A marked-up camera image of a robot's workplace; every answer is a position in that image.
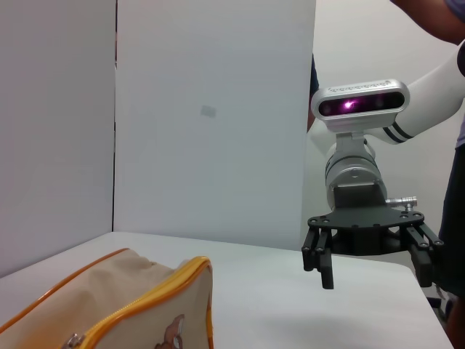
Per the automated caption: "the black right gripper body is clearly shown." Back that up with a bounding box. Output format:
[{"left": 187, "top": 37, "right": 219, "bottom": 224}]
[{"left": 307, "top": 181, "right": 426, "bottom": 257}]

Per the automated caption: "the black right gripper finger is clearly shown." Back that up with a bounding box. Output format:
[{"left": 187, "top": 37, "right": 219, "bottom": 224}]
[
  {"left": 397, "top": 221, "right": 445, "bottom": 288},
  {"left": 301, "top": 226, "right": 335, "bottom": 290}
]

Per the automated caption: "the beige food bag orange trim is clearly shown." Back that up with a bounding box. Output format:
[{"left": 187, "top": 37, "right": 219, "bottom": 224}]
[{"left": 0, "top": 248, "right": 214, "bottom": 349}]

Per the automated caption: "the white tablecloth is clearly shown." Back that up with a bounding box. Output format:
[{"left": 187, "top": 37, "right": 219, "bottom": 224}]
[{"left": 0, "top": 231, "right": 465, "bottom": 349}]

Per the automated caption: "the person in dark trousers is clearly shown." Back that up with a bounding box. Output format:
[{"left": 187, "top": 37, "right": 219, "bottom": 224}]
[{"left": 390, "top": 0, "right": 465, "bottom": 349}]

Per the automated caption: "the person with navy sleeve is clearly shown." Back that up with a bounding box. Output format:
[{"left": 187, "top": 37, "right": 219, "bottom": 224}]
[{"left": 306, "top": 53, "right": 320, "bottom": 134}]

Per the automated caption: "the right gripper metal cable connector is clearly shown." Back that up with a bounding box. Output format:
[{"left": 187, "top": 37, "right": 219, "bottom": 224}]
[{"left": 385, "top": 195, "right": 419, "bottom": 212}]

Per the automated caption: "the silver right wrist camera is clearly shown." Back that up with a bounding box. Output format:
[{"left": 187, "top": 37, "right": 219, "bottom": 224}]
[{"left": 310, "top": 78, "right": 411, "bottom": 153}]

